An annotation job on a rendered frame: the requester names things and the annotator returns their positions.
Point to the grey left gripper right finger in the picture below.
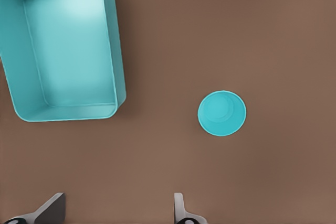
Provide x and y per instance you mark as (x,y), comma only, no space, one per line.
(181,208)

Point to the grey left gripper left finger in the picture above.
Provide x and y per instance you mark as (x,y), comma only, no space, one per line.
(50,211)

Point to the teal cup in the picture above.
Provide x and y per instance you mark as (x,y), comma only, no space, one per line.
(221,113)

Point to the teal rectangular box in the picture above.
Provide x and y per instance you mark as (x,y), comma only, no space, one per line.
(68,51)

